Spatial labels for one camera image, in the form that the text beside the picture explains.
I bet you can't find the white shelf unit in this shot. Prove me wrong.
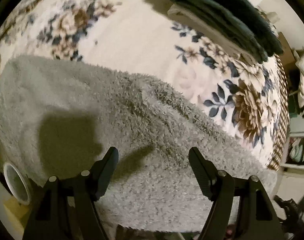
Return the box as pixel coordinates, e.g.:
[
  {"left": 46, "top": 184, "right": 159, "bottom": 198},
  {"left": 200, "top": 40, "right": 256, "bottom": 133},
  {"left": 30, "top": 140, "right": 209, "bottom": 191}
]
[{"left": 281, "top": 116, "right": 304, "bottom": 172}]

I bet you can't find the floral cream bed blanket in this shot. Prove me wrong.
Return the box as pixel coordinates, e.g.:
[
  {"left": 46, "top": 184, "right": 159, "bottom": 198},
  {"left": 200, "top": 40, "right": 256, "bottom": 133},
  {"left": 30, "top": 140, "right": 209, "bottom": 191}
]
[{"left": 0, "top": 0, "right": 289, "bottom": 170}]

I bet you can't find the grey fluffy fleece pant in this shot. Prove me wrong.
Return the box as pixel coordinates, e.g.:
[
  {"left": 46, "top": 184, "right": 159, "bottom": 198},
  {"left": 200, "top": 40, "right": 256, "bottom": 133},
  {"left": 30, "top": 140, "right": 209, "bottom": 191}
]
[{"left": 0, "top": 55, "right": 276, "bottom": 232}]

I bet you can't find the white cylindrical tube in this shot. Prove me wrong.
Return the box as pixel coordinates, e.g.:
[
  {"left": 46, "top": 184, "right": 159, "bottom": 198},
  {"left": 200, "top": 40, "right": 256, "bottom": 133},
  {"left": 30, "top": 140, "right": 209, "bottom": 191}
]
[{"left": 4, "top": 163, "right": 32, "bottom": 205}]

